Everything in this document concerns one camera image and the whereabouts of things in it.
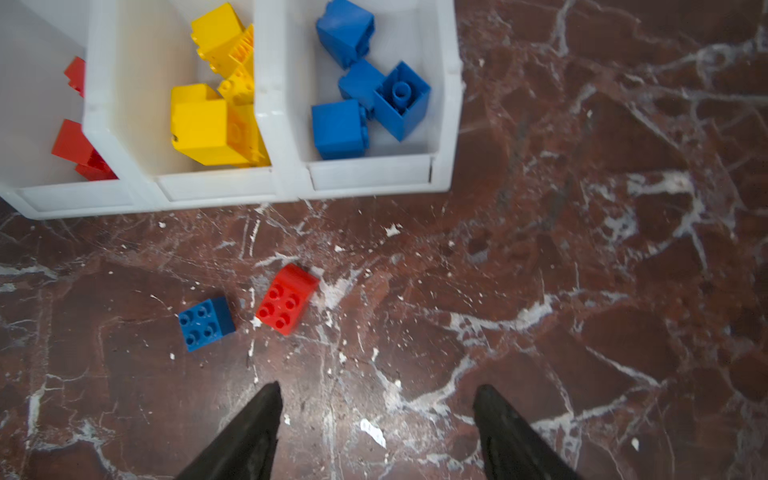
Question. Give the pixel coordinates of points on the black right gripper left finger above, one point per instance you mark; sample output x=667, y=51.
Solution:
x=246, y=447

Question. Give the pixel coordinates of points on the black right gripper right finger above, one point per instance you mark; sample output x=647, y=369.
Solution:
x=511, y=449

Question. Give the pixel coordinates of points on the blue studded lego brick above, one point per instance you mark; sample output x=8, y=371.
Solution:
x=206, y=323

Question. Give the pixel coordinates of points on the yellow tall lego brick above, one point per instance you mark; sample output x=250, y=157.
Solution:
x=214, y=131

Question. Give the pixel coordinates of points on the blue lego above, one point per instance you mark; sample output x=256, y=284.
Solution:
x=401, y=100

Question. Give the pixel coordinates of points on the red long lego brick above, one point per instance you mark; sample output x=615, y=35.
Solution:
x=75, y=73

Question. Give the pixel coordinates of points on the red hidden lego brick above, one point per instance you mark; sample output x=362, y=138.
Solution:
x=286, y=299

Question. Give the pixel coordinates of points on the white right plastic bin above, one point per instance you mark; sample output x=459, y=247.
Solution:
x=317, y=64

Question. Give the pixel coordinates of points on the white plastic bin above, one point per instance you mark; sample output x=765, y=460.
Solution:
x=39, y=40
x=317, y=64
x=154, y=108

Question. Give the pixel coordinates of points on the white middle plastic bin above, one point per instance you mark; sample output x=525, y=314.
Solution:
x=154, y=108

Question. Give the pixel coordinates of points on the white left plastic bin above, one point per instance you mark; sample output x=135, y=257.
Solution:
x=39, y=40

